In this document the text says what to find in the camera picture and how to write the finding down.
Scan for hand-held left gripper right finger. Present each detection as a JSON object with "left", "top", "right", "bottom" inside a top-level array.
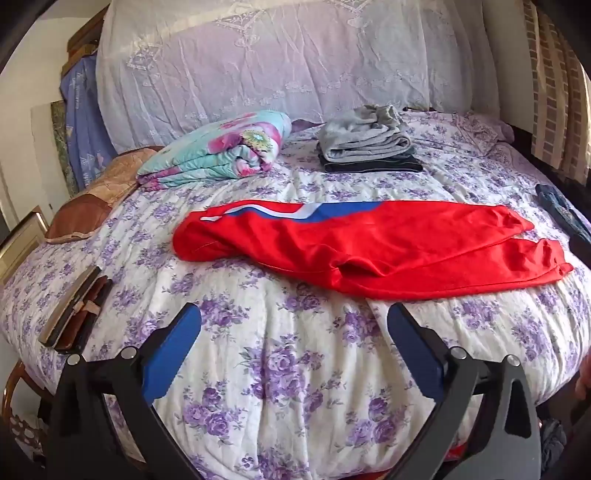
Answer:
[{"left": 387, "top": 302, "right": 542, "bottom": 480}]

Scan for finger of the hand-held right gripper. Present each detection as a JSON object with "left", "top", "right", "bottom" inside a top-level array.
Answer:
[{"left": 536, "top": 184, "right": 591, "bottom": 241}]

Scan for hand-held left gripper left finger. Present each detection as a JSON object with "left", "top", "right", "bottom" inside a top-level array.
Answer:
[{"left": 46, "top": 302, "right": 204, "bottom": 480}]

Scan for red pants with striped band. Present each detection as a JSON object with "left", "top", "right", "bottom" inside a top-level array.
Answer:
[{"left": 172, "top": 200, "right": 574, "bottom": 301}]

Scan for folded black pants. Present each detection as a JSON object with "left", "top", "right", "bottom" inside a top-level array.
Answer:
[{"left": 318, "top": 152, "right": 424, "bottom": 175}]

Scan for folded grey pants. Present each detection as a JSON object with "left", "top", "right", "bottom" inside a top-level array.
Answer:
[{"left": 318, "top": 104, "right": 416, "bottom": 163}]

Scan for purple floral pillow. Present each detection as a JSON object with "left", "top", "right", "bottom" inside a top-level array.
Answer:
[{"left": 455, "top": 111, "right": 515, "bottom": 155}]

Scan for purple floral bed quilt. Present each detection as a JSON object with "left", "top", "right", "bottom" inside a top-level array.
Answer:
[{"left": 0, "top": 110, "right": 591, "bottom": 480}]

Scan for beige checked curtain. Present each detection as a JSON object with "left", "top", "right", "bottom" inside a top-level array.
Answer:
[{"left": 522, "top": 0, "right": 591, "bottom": 171}]

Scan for brown pillow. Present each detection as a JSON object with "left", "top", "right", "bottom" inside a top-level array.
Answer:
[{"left": 45, "top": 147, "right": 162, "bottom": 244}]

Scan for folded teal floral blanket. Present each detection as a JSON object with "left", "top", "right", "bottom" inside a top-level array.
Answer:
[{"left": 137, "top": 111, "right": 293, "bottom": 189}]

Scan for dark cloth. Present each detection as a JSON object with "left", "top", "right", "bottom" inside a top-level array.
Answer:
[{"left": 540, "top": 418, "right": 568, "bottom": 462}]

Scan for blue patterned cloth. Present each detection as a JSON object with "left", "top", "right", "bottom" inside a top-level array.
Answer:
[{"left": 60, "top": 53, "right": 116, "bottom": 190}]

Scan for lavender lace cover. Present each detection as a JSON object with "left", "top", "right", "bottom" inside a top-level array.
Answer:
[{"left": 95, "top": 0, "right": 502, "bottom": 153}]

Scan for wooden furniture edge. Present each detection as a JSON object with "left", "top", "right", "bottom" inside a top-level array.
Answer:
[{"left": 62, "top": 7, "right": 109, "bottom": 75}]

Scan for gold picture frame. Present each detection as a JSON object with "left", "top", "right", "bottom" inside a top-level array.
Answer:
[{"left": 0, "top": 208, "right": 49, "bottom": 284}]

